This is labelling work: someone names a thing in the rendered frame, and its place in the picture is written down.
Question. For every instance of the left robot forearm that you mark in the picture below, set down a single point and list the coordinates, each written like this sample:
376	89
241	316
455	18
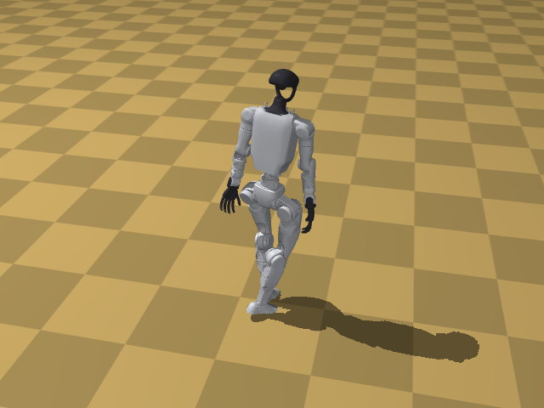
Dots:
237	169

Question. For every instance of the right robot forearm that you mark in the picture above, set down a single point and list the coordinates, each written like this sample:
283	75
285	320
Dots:
309	182

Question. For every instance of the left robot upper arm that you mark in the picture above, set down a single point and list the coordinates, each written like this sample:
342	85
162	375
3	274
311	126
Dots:
243	147

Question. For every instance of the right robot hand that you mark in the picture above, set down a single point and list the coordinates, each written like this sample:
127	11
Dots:
311	214

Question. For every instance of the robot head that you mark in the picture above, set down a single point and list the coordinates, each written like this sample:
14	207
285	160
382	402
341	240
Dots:
282	79

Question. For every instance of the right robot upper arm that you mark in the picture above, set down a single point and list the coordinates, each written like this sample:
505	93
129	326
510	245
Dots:
304	130

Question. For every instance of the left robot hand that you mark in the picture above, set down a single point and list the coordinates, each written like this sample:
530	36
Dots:
229	196

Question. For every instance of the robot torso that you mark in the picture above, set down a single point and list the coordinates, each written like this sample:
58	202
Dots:
273	148

